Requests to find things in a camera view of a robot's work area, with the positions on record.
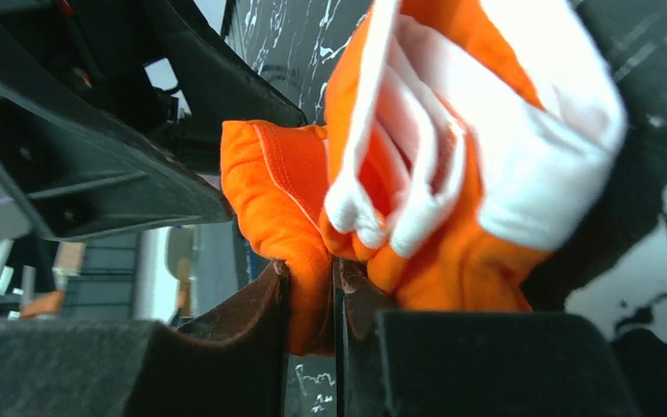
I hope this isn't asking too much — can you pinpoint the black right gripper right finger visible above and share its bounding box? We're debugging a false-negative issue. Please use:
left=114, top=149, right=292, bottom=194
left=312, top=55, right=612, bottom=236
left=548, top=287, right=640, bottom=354
left=333, top=260, right=640, bottom=416

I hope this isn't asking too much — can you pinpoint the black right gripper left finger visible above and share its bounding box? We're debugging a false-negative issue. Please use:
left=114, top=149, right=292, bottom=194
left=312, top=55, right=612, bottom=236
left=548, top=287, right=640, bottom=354
left=0, top=261, right=289, bottom=416

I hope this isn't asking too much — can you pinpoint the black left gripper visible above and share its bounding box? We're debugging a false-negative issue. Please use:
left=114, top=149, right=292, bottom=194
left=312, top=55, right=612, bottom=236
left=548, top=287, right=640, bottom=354
left=0, top=0, right=307, bottom=241

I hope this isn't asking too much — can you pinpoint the orange boxer underwear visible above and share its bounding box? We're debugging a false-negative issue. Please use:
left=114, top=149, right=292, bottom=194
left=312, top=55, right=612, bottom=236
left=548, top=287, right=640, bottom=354
left=221, top=1, right=625, bottom=355

